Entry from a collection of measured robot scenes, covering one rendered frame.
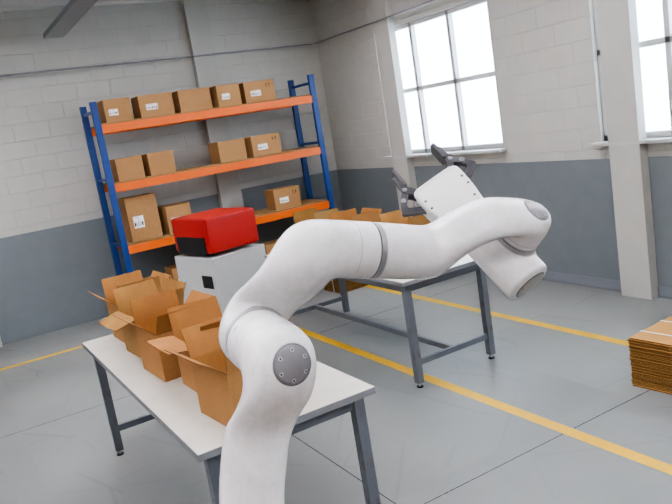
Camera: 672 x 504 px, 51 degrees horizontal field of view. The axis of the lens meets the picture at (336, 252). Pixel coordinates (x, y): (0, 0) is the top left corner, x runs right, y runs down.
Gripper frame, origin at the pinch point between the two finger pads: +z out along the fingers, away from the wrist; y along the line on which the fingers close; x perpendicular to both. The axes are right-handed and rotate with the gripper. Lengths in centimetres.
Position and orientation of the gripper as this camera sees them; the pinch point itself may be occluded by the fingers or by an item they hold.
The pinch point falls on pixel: (415, 164)
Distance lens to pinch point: 135.3
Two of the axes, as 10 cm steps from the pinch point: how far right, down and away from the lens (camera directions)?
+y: 8.1, -5.7, 1.2
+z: -5.7, -7.0, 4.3
